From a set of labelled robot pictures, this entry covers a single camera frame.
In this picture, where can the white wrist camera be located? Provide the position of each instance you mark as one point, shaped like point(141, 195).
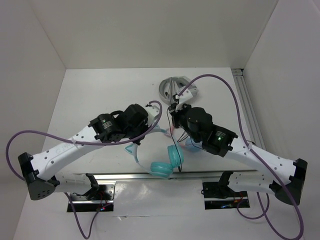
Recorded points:
point(181, 98)
point(152, 114)

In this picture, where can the pink blue cat-ear headphones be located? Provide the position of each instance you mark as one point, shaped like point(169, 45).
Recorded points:
point(188, 144)

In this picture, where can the aluminium rail right side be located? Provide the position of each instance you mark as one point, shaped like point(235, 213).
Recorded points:
point(247, 107)

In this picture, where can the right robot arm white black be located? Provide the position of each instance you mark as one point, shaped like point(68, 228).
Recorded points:
point(281, 177)

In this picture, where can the aluminium rail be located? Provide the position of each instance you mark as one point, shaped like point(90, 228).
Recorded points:
point(156, 175)
point(247, 107)

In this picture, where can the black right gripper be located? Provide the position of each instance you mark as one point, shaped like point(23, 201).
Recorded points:
point(174, 113)

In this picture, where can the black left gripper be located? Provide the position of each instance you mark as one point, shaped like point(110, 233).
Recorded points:
point(144, 126)

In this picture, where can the teal cat-ear headphones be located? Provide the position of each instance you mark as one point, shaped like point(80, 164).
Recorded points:
point(174, 151)

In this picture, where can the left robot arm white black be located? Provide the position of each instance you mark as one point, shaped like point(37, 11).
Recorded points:
point(42, 171)

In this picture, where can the grey white headphones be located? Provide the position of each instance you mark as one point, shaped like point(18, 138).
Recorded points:
point(168, 87)

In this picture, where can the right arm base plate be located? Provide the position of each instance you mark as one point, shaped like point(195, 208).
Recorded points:
point(216, 197)

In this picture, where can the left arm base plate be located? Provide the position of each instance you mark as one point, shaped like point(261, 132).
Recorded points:
point(103, 201)

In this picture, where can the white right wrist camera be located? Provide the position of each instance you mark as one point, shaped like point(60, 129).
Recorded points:
point(181, 98)

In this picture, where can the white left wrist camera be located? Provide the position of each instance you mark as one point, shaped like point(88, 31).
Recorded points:
point(152, 114)

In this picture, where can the aluminium rail front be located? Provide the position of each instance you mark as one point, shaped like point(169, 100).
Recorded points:
point(156, 175)

